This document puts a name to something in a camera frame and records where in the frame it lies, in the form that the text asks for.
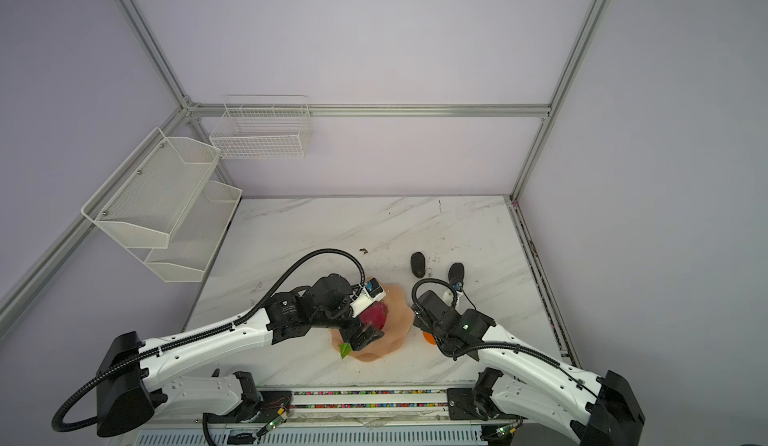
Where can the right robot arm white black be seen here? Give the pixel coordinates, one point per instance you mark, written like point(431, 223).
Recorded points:
point(518, 379)

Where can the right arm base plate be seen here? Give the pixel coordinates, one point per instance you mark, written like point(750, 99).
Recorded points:
point(463, 404)

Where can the white mesh shelf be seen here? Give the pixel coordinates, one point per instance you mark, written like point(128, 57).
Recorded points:
point(193, 247)
point(144, 203)

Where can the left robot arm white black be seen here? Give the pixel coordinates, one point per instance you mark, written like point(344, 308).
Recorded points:
point(142, 379)

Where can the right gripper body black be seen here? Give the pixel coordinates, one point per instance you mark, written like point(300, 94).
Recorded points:
point(421, 326)

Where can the white mesh lower shelf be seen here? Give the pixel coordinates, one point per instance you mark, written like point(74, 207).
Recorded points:
point(193, 247)

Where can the white mesh upper shelf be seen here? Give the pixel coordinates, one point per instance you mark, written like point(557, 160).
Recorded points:
point(144, 203)

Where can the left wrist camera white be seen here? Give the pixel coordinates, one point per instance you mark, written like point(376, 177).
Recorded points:
point(366, 295)

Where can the white wire basket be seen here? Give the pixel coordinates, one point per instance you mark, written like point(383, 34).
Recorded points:
point(263, 127)

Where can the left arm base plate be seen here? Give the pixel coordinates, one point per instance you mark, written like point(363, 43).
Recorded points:
point(263, 409)

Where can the pink dragon fruit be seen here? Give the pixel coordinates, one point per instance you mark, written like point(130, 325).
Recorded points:
point(375, 316)

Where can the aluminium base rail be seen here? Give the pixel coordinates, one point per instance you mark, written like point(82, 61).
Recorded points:
point(408, 415)

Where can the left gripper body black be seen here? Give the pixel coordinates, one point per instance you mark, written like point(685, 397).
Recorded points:
point(336, 320)

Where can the orange tangerine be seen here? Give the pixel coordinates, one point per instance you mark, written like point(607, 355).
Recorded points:
point(428, 337)

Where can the pink scalloped fruit bowl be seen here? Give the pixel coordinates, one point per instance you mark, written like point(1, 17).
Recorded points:
point(399, 320)

